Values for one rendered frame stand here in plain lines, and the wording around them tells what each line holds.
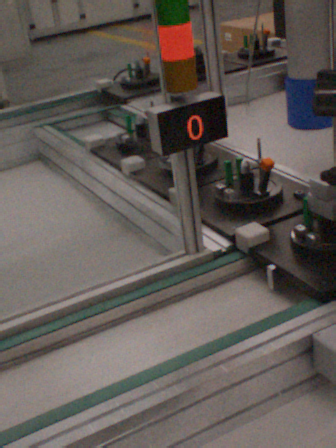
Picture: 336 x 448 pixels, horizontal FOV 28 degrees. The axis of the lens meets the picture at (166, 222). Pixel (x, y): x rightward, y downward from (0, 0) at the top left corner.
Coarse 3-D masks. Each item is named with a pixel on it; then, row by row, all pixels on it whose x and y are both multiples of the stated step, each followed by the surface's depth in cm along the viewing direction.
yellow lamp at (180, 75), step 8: (192, 56) 104; (168, 64) 103; (176, 64) 102; (184, 64) 102; (192, 64) 103; (168, 72) 104; (176, 72) 103; (184, 72) 103; (192, 72) 104; (168, 80) 104; (176, 80) 103; (184, 80) 103; (192, 80) 104; (168, 88) 105; (176, 88) 104; (184, 88) 104; (192, 88) 104
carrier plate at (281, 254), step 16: (288, 224) 124; (272, 240) 119; (288, 240) 118; (256, 256) 116; (272, 256) 114; (288, 256) 113; (304, 256) 112; (288, 272) 109; (304, 272) 108; (320, 272) 107; (304, 288) 106; (320, 288) 103
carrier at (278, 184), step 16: (240, 160) 138; (240, 176) 135; (256, 176) 141; (272, 176) 145; (208, 192) 142; (224, 192) 133; (240, 192) 135; (256, 192) 132; (272, 192) 133; (288, 192) 137; (208, 208) 135; (224, 208) 133; (240, 208) 131; (256, 208) 131; (272, 208) 131; (288, 208) 130; (208, 224) 129; (224, 224) 127; (240, 224) 126; (272, 224) 127
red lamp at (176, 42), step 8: (184, 24) 101; (160, 32) 102; (168, 32) 101; (176, 32) 100; (184, 32) 101; (160, 40) 103; (168, 40) 101; (176, 40) 101; (184, 40) 101; (192, 40) 103; (168, 48) 102; (176, 48) 101; (184, 48) 102; (192, 48) 103; (168, 56) 102; (176, 56) 102; (184, 56) 102
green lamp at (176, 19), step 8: (160, 0) 99; (168, 0) 98; (176, 0) 99; (184, 0) 99; (160, 8) 100; (168, 8) 99; (176, 8) 99; (184, 8) 100; (160, 16) 100; (168, 16) 99; (176, 16) 99; (184, 16) 100; (160, 24) 101; (168, 24) 100; (176, 24) 100
